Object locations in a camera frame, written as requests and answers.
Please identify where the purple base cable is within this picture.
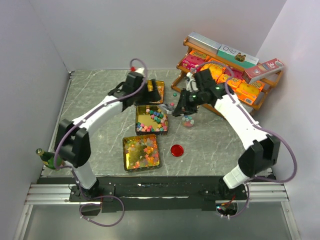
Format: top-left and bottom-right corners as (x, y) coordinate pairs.
(79, 195), (125, 228)

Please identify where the gold tin of stick candies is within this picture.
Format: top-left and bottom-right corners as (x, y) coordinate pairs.
(143, 79), (165, 105)

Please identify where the clear glass jar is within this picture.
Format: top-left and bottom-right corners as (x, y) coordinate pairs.
(181, 115), (195, 128)

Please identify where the teal cat box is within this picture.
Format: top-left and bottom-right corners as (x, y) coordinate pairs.
(217, 44), (259, 69)

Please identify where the pink orange sponge box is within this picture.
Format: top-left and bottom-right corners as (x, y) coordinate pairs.
(216, 67), (244, 92)

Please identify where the red long box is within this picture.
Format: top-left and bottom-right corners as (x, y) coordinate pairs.
(242, 58), (285, 83)

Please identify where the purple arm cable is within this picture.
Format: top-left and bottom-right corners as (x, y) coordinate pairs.
(186, 61), (297, 218)
(53, 58), (148, 201)

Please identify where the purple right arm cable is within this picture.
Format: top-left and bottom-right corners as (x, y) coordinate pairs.
(186, 61), (297, 218)

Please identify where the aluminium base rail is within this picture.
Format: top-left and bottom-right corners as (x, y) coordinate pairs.
(24, 184), (75, 205)

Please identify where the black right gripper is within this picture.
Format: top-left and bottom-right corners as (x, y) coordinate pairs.
(172, 88), (205, 117)

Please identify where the orange yellow sponge box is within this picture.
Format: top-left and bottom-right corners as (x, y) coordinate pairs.
(235, 80), (265, 106)

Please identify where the silver metal scoop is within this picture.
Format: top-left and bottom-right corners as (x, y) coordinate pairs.
(157, 103), (175, 115)

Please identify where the gold tin of gummy candies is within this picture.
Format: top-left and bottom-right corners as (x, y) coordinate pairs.
(122, 134), (162, 173)

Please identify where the wooden two-tier shelf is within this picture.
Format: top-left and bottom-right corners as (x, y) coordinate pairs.
(171, 37), (284, 114)

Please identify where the gold tin of star candies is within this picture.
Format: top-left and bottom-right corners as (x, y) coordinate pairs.
(135, 105), (169, 135)

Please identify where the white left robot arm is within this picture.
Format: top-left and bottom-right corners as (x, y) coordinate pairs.
(53, 67), (161, 201)

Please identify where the silver long box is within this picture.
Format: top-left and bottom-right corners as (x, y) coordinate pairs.
(187, 31), (222, 54)

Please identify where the red jar lid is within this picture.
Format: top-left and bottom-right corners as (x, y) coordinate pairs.
(170, 144), (184, 157)

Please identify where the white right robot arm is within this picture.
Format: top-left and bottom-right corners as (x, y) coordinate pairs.
(172, 69), (281, 200)

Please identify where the green champagne bottle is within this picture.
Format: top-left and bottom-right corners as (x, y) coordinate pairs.
(35, 148), (57, 170)

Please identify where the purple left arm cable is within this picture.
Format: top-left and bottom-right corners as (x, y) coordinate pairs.
(53, 58), (148, 201)

